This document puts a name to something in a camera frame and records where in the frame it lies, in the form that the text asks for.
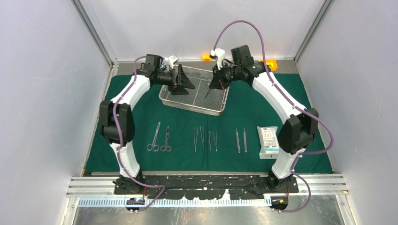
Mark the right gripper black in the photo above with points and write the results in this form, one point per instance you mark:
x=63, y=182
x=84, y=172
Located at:
x=218, y=73

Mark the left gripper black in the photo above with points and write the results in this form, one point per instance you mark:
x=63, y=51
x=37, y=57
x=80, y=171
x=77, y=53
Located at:
x=177, y=89

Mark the metal mesh tray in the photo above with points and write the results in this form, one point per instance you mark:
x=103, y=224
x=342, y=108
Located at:
x=213, y=105

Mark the long steel forceps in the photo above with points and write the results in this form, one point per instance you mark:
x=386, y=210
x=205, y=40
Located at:
x=195, y=138

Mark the steel spatula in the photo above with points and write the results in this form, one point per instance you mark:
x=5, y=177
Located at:
x=202, y=135

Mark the steel scalpel handle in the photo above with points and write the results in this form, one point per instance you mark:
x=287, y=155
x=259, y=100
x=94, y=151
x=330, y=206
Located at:
x=245, y=141
x=238, y=141

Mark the thin steel tweezers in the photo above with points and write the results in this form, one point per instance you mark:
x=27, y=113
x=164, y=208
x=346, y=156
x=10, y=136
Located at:
x=215, y=140

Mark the steel scissors blade pair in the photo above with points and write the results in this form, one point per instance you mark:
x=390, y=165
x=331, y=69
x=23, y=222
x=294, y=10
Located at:
x=166, y=147

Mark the surgical scissors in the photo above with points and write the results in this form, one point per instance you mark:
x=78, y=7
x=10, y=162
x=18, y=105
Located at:
x=153, y=146

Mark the white paper packet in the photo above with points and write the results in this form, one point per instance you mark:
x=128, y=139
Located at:
x=269, y=143

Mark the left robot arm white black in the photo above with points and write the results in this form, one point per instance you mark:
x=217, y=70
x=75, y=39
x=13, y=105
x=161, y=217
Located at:
x=116, y=119

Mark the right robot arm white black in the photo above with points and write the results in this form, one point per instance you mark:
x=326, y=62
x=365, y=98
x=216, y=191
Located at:
x=299, y=124

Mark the orange toy brick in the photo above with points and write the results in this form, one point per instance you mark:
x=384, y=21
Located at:
x=206, y=57

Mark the yellow toy block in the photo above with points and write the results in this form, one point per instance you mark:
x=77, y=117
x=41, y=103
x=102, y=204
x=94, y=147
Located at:
x=271, y=64

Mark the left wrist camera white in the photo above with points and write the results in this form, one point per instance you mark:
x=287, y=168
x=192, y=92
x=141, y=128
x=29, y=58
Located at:
x=170, y=62

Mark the aluminium frame rail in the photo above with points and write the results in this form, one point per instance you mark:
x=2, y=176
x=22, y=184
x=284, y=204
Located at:
x=320, y=184

